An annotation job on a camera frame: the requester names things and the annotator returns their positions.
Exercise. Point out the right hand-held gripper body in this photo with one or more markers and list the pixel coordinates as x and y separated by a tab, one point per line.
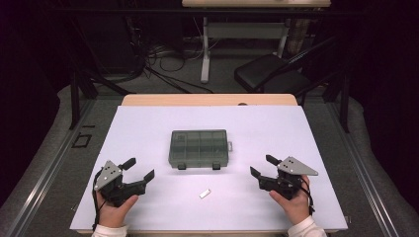
294	167

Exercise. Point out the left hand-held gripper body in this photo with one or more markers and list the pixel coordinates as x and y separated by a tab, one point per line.
108	174

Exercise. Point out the small white rectangular piece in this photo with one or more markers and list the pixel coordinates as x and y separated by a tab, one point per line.
205	194

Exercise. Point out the grey translucent compartment box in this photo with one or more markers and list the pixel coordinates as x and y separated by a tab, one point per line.
199	148

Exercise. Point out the person's left hand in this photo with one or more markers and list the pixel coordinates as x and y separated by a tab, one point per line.
113	215

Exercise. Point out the person's right hand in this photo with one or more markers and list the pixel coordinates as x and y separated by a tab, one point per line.
296	209

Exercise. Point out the white board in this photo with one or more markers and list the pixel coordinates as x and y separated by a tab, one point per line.
197	210

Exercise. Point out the black folding chair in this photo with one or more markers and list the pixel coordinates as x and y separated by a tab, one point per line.
263	72

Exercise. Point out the light wooden table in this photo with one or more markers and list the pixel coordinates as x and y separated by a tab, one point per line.
197	99

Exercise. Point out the patterned woven basket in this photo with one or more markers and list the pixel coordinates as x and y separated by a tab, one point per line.
297	36

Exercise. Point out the wooden desk with white legs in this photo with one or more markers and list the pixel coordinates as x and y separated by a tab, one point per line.
243	31

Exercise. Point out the aluminium floor rail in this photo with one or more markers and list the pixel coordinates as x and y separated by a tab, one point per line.
42	177
365	184

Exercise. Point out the black metal frame stand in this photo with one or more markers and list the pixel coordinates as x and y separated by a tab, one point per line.
344	105
75	98

